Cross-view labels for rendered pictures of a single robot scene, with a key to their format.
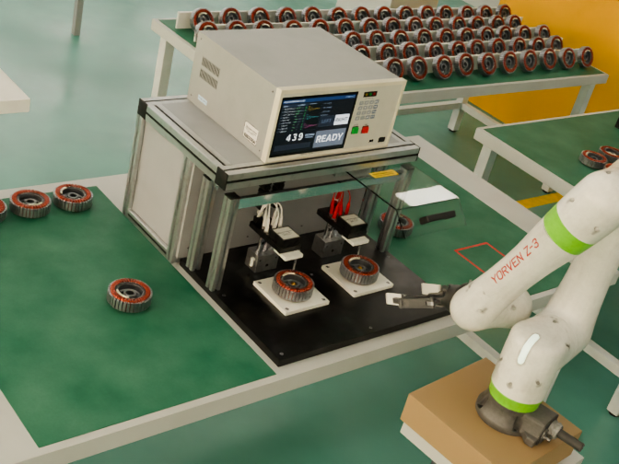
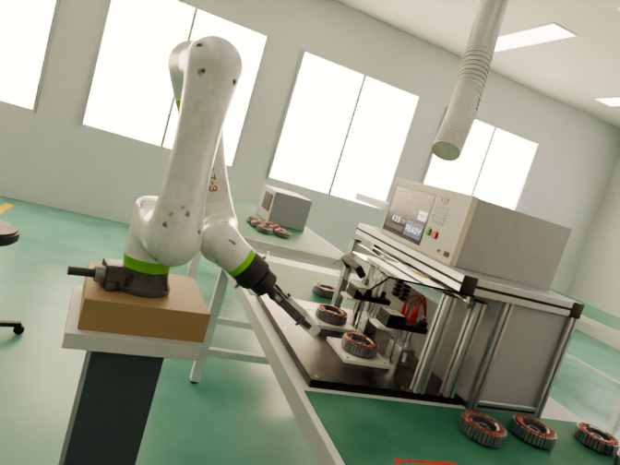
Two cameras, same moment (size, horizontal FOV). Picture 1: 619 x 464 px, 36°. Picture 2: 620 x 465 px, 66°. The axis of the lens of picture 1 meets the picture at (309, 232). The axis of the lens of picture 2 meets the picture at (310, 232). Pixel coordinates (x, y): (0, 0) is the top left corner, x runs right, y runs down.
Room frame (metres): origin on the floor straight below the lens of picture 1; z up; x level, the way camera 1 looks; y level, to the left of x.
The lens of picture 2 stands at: (2.71, -1.52, 1.26)
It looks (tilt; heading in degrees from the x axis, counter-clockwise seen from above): 7 degrees down; 114
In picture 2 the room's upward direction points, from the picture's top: 17 degrees clockwise
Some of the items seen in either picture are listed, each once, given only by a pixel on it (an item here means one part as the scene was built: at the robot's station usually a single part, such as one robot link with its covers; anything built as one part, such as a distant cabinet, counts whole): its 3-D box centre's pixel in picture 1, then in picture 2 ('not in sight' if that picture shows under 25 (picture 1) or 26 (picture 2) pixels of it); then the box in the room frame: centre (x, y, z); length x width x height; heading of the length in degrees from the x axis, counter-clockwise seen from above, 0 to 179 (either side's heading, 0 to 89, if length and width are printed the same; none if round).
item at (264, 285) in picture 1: (291, 293); (329, 320); (2.19, 0.01, 0.78); 0.15 x 0.15 x 0.01; 45
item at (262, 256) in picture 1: (262, 258); (367, 321); (2.29, 0.11, 0.80); 0.08 x 0.05 x 0.06; 135
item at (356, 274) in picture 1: (359, 269); (360, 344); (2.36, -0.16, 0.80); 0.11 x 0.11 x 0.04
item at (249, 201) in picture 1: (324, 189); (392, 268); (2.35, -0.01, 1.03); 0.62 x 0.01 x 0.03; 135
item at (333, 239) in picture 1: (328, 243); (399, 351); (2.47, -0.06, 0.80); 0.08 x 0.05 x 0.06; 135
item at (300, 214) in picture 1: (283, 194); (421, 307); (2.46, 0.10, 0.92); 0.66 x 0.01 x 0.30; 135
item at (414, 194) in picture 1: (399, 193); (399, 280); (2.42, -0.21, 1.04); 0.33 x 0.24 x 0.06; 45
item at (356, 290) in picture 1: (356, 276); (357, 351); (2.36, -0.16, 0.78); 0.15 x 0.15 x 0.01; 45
